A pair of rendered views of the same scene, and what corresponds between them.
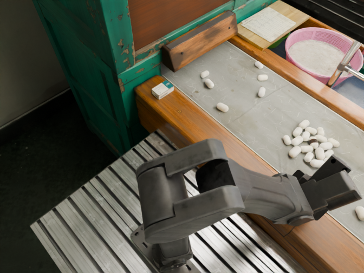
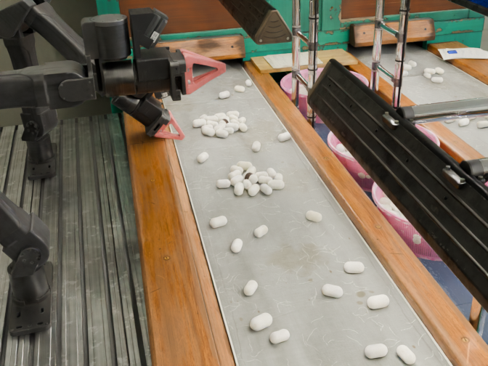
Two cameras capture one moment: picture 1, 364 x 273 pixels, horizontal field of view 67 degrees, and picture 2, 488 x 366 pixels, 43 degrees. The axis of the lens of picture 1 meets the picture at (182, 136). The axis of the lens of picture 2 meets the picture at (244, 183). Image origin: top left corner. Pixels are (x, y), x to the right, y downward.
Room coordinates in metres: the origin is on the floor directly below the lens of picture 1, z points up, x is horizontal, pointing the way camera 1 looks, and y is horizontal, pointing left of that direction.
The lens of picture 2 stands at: (-0.82, -1.26, 1.40)
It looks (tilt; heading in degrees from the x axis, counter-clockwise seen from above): 28 degrees down; 34
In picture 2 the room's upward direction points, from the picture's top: 2 degrees counter-clockwise
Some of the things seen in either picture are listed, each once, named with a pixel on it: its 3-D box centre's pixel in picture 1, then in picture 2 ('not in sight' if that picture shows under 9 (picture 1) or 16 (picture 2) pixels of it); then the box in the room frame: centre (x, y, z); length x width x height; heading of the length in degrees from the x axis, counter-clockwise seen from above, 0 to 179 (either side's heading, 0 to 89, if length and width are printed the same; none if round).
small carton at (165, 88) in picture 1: (162, 89); not in sight; (0.58, 0.07, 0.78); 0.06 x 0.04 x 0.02; 135
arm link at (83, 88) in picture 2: not in sight; (93, 55); (-0.15, -0.53, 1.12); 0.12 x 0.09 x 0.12; 137
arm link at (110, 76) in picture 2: not in sight; (118, 75); (-0.12, -0.56, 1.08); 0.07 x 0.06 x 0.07; 137
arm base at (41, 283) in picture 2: not in sight; (28, 281); (-0.28, -0.42, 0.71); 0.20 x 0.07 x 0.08; 47
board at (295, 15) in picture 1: (273, 21); (303, 60); (0.96, -0.33, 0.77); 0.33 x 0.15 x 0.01; 135
